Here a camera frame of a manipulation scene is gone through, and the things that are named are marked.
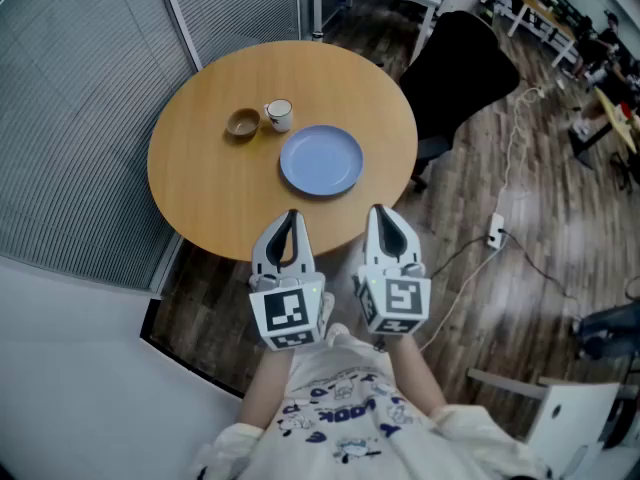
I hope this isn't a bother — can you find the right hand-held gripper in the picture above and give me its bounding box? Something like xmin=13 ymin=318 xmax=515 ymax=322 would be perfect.
xmin=352 ymin=206 xmax=432 ymax=335

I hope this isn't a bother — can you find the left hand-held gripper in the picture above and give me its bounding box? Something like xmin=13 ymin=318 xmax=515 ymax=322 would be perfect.
xmin=248 ymin=211 xmax=327 ymax=352

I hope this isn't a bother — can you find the blue plate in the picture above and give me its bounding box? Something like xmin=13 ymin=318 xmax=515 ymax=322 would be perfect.
xmin=278 ymin=124 xmax=365 ymax=198

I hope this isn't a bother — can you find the brown bowl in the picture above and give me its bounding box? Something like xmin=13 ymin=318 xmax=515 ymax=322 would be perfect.
xmin=225 ymin=107 xmax=262 ymax=140

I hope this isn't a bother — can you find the white cup with black rim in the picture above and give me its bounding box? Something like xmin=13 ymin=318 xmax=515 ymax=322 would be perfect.
xmin=263 ymin=98 xmax=295 ymax=134

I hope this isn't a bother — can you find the person's right forearm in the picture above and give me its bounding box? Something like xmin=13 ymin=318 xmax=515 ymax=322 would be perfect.
xmin=385 ymin=333 xmax=449 ymax=413

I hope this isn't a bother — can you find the person's left forearm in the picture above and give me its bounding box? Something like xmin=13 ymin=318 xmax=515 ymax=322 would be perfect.
xmin=238 ymin=348 xmax=295 ymax=430

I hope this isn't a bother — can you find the white power strip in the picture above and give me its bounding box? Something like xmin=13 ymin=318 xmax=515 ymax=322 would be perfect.
xmin=488 ymin=212 xmax=506 ymax=250

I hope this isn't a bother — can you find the black office chair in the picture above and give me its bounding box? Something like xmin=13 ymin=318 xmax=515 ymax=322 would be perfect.
xmin=398 ymin=10 xmax=521 ymax=193

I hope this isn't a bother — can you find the person's white printed shirt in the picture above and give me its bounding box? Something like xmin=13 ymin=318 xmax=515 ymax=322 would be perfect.
xmin=188 ymin=323 xmax=551 ymax=480

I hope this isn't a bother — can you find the black equipment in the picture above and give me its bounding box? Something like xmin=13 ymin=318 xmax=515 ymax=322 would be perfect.
xmin=571 ymin=301 xmax=640 ymax=360

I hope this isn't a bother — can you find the grey window blind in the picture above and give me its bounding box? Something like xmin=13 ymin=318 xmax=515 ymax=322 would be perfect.
xmin=164 ymin=0 xmax=302 ymax=68
xmin=0 ymin=0 xmax=202 ymax=290

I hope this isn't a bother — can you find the yellow table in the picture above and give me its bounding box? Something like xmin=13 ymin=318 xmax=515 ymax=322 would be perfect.
xmin=569 ymin=86 xmax=640 ymax=169

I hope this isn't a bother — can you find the wooden desk with white legs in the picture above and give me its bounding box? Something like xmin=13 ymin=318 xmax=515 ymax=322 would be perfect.
xmin=504 ymin=0 xmax=582 ymax=68

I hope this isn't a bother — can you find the black floor cable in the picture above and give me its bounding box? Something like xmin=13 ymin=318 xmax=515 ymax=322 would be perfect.
xmin=429 ymin=233 xmax=495 ymax=279
xmin=501 ymin=229 xmax=584 ymax=302

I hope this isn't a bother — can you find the white cable with plug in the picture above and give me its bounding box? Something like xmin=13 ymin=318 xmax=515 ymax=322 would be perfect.
xmin=492 ymin=85 xmax=547 ymax=219

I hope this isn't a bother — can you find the white window frame post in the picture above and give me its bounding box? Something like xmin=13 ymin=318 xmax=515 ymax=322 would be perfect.
xmin=157 ymin=0 xmax=205 ymax=72

